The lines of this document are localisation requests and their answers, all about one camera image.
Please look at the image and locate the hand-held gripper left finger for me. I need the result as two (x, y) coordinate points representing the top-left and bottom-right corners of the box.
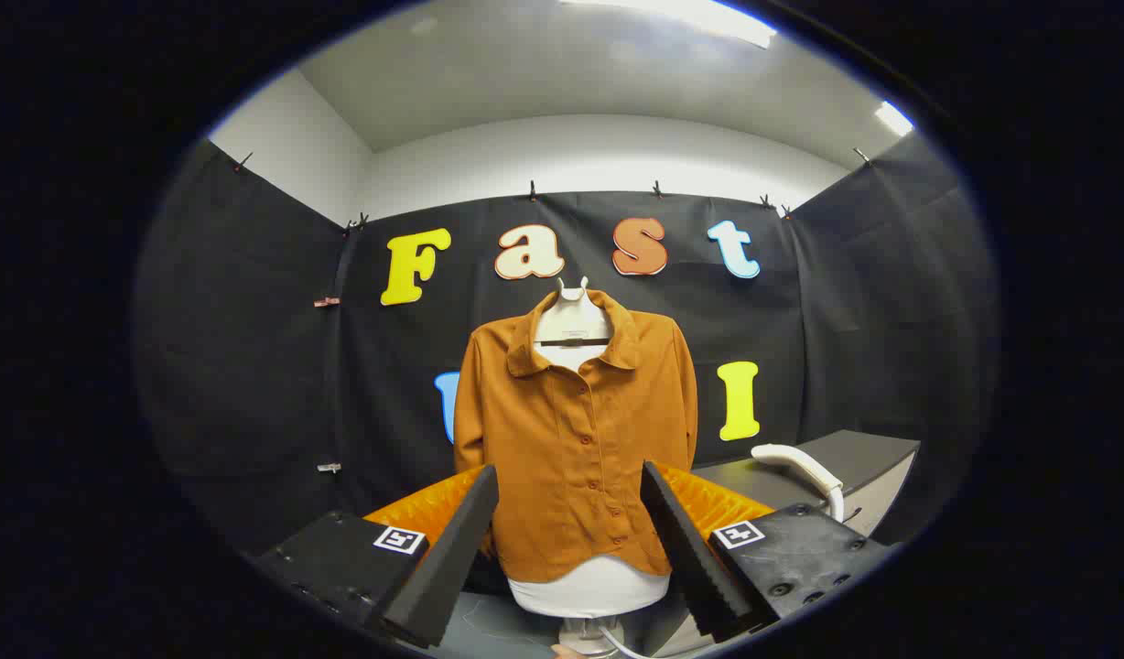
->
(247, 463), (501, 651)

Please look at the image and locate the black backdrop cloth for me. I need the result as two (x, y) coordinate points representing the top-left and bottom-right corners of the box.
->
(134, 137), (998, 587)

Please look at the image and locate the white mannequin torso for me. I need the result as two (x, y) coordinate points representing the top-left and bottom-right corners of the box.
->
(507, 276), (673, 620)

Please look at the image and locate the brown button-up shirt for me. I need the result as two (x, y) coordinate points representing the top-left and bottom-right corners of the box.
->
(452, 289), (700, 584)

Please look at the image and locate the grey table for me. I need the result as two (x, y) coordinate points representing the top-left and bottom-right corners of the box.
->
(690, 428), (922, 550)

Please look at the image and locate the metal mannequin stand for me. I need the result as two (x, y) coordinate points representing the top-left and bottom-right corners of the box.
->
(560, 617), (629, 656)

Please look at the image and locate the white flexible hose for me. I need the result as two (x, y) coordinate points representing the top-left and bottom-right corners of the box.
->
(601, 625), (662, 659)

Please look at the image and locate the white garment steamer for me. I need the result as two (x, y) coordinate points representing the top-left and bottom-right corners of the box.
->
(751, 443), (847, 523)

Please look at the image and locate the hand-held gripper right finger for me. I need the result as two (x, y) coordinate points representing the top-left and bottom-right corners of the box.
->
(639, 459), (900, 643)

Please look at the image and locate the long ceiling light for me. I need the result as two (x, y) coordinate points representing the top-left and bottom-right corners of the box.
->
(562, 0), (778, 49)

